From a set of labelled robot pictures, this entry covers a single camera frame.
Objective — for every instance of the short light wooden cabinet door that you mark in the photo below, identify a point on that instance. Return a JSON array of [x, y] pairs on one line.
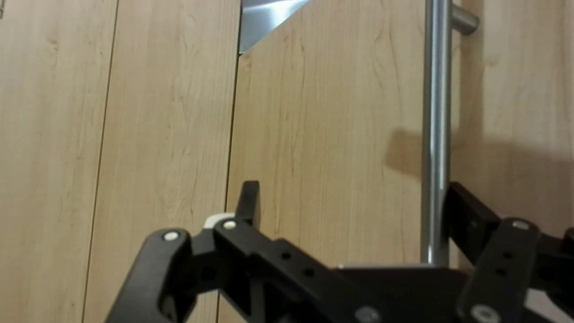
[[329, 119]]

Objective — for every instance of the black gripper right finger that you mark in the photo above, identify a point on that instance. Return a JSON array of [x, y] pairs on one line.
[[504, 266]]

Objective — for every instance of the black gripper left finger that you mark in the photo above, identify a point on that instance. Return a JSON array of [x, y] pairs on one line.
[[180, 262]]

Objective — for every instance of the stainless steel range hood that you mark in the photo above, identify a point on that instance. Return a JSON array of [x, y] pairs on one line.
[[262, 20]]

